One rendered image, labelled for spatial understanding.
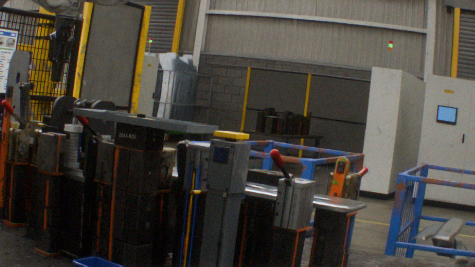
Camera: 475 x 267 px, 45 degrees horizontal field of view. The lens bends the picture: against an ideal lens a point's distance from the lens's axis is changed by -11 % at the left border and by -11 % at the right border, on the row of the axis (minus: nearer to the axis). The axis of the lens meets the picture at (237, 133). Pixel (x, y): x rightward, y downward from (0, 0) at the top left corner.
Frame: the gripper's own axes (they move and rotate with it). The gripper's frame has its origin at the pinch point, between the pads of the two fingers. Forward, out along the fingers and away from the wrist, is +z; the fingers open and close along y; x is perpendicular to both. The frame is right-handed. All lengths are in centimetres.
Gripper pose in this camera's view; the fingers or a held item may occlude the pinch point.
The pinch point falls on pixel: (56, 71)
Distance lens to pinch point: 231.3
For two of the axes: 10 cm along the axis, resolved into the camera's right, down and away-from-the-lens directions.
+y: 4.9, 0.2, 8.7
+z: -1.2, 9.9, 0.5
